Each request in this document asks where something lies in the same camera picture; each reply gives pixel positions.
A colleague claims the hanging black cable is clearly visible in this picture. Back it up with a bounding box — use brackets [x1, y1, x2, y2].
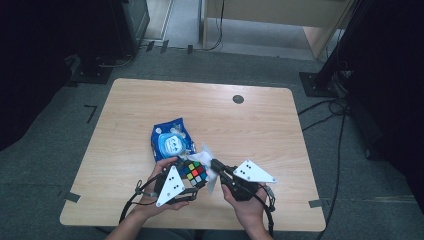
[203, 0, 225, 52]

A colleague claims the multicoloured puzzle cube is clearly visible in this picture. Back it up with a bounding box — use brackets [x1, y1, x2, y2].
[179, 160, 209, 188]

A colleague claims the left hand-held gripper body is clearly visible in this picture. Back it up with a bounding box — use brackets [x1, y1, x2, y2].
[154, 165, 200, 209]

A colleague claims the black metal stand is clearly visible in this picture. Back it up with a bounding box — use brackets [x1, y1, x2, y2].
[298, 0, 368, 99]

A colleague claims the black cabinet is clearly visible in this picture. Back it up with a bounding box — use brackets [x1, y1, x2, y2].
[109, 0, 151, 58]

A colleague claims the person's right hand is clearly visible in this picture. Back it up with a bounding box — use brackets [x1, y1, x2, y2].
[222, 182, 270, 232]

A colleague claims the person's left hand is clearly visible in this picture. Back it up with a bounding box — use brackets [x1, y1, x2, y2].
[131, 156, 190, 220]

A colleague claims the right hand-held gripper cable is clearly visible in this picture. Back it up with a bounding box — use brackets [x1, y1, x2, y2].
[258, 184, 277, 239]

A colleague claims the hand-held gripper cable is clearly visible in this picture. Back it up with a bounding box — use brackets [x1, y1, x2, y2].
[118, 173, 165, 224]
[258, 184, 277, 239]

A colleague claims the grey tape piece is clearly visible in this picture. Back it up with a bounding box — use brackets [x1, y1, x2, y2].
[307, 198, 324, 210]
[64, 191, 82, 204]

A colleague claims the blue wet wipes packet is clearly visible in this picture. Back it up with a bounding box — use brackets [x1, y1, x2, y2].
[150, 117, 198, 164]

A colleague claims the black stand base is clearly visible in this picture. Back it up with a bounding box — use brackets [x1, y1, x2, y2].
[68, 54, 114, 85]

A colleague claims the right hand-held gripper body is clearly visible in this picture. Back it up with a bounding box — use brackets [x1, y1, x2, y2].
[221, 158, 277, 202]

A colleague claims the black floor cable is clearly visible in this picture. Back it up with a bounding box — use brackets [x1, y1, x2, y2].
[314, 106, 348, 240]
[97, 42, 142, 70]
[297, 98, 348, 117]
[301, 113, 336, 132]

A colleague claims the light wooden furniture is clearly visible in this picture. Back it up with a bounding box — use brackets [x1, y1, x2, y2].
[199, 0, 355, 62]

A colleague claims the dark curtain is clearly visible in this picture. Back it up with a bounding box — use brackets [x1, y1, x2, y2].
[0, 0, 113, 152]
[343, 0, 424, 214]

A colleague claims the white wet wipe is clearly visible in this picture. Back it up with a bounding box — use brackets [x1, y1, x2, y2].
[187, 143, 220, 195]

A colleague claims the left hand-held gripper cable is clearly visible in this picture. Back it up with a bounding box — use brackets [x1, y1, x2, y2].
[118, 173, 165, 224]

